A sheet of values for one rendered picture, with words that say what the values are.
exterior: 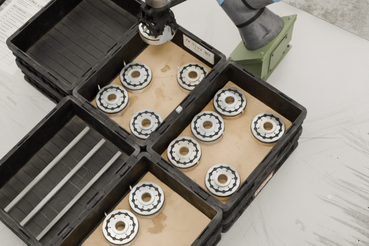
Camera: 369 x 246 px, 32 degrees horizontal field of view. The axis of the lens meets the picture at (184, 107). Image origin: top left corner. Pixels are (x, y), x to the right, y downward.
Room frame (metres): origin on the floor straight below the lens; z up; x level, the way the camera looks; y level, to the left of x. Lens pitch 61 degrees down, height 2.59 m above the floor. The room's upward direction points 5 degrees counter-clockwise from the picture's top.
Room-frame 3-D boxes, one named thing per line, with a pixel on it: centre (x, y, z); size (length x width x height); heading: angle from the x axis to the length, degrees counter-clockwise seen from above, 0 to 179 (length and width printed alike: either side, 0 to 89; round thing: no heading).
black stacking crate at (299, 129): (0.84, -0.12, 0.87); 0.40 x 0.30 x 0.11; 136
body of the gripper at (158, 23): (1.12, 0.06, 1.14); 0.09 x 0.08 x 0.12; 133
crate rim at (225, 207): (0.84, -0.12, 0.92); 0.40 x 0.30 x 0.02; 136
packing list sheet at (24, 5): (1.43, 0.59, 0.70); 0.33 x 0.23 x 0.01; 143
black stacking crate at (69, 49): (1.25, 0.31, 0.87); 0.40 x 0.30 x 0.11; 136
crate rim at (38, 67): (1.25, 0.31, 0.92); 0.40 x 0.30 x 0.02; 136
